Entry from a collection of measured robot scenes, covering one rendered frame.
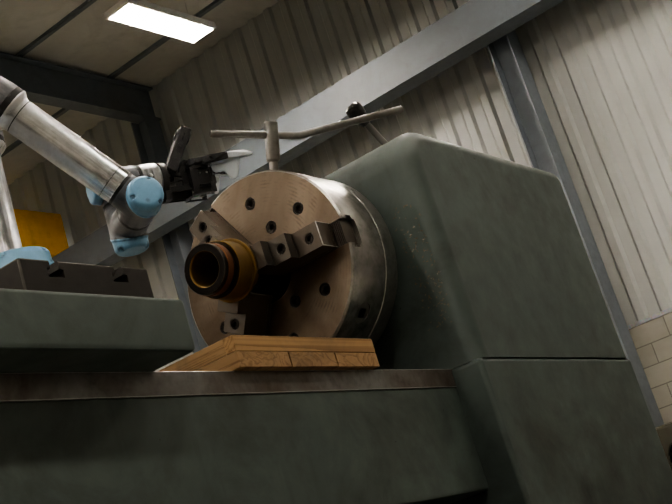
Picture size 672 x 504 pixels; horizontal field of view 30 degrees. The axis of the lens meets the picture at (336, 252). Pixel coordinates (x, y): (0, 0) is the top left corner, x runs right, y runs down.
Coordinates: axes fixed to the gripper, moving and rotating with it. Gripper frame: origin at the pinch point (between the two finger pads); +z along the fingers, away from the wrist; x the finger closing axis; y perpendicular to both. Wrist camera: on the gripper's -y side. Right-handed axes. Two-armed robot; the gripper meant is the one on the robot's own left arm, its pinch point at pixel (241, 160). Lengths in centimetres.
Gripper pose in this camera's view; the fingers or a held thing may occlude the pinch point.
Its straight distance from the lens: 281.4
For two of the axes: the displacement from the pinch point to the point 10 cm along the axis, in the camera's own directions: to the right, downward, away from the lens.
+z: 8.8, -1.4, 4.5
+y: 2.3, 9.6, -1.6
